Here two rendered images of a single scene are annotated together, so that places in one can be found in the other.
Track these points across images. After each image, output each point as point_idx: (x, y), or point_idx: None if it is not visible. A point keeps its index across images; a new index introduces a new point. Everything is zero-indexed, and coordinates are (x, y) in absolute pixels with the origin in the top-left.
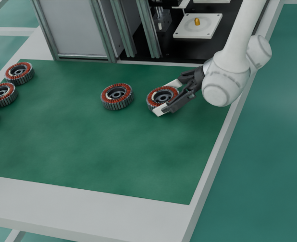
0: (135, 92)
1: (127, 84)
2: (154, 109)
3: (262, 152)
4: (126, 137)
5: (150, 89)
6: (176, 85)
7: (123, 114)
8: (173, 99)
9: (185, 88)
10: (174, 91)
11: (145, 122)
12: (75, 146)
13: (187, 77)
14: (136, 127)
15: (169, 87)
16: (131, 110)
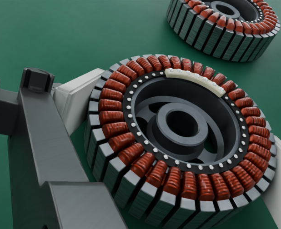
0: (252, 71)
1: (269, 27)
2: (95, 70)
3: None
4: (11, 5)
5: (270, 114)
6: None
7: (144, 26)
8: (55, 114)
9: (55, 210)
10: (219, 176)
11: (67, 64)
12: None
13: None
14: (48, 36)
15: (264, 158)
16: (158, 45)
